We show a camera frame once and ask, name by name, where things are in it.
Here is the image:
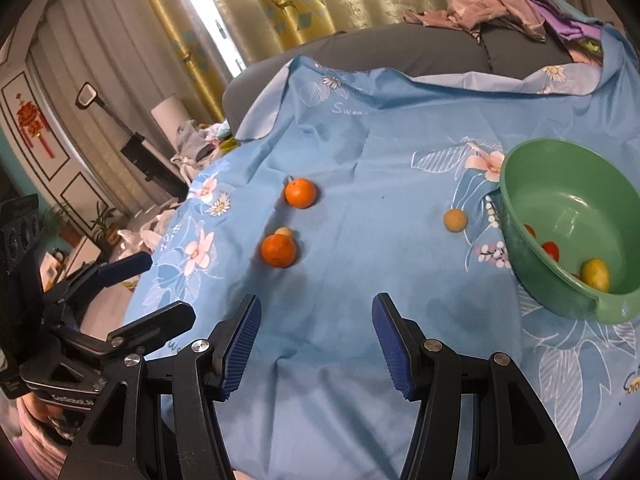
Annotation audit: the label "yellow lemon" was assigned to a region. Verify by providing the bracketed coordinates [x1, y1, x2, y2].
[579, 258, 611, 292]

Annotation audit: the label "potted plant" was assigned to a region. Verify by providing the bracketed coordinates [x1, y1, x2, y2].
[90, 202, 120, 248]

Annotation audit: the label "white plastic bags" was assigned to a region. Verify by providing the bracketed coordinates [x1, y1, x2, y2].
[117, 204, 177, 259]

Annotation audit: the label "black floor vacuum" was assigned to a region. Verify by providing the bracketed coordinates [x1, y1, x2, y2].
[75, 81, 189, 200]

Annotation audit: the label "lower orange tangerine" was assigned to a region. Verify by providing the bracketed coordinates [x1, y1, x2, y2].
[260, 234, 297, 269]

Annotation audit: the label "orange tangerine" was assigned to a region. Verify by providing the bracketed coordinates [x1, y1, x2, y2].
[284, 178, 317, 209]
[260, 234, 297, 269]

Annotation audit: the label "clothes heap on floor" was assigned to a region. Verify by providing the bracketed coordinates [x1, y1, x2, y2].
[170, 119, 236, 183]

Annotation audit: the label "small yellow fruit by tangerine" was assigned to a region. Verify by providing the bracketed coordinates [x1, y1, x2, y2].
[274, 226, 294, 237]

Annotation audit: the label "red chinese knot decoration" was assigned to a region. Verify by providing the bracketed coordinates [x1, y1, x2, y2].
[15, 93, 55, 159]

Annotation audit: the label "white panel board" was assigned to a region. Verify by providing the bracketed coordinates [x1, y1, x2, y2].
[151, 96, 191, 148]

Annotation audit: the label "red cherry tomato upper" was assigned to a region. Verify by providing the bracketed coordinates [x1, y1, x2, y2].
[541, 240, 560, 262]

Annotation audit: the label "red cherry tomato middle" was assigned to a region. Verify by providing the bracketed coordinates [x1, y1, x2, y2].
[524, 223, 537, 238]

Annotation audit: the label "small tan fruit near bowl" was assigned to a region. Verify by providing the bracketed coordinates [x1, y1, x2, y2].
[442, 208, 469, 233]

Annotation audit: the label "upper orange tangerine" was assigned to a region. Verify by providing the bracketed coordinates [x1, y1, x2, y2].
[284, 178, 317, 209]

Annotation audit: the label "green plastic bowl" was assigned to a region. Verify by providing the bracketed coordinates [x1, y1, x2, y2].
[499, 139, 639, 324]

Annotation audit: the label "blue floral cloth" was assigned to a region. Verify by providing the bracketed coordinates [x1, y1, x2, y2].
[126, 27, 639, 479]

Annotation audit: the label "grey sofa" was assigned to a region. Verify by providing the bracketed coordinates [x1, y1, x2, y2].
[222, 23, 573, 131]

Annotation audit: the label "pile of clothes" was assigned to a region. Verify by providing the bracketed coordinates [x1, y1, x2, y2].
[404, 0, 604, 65]

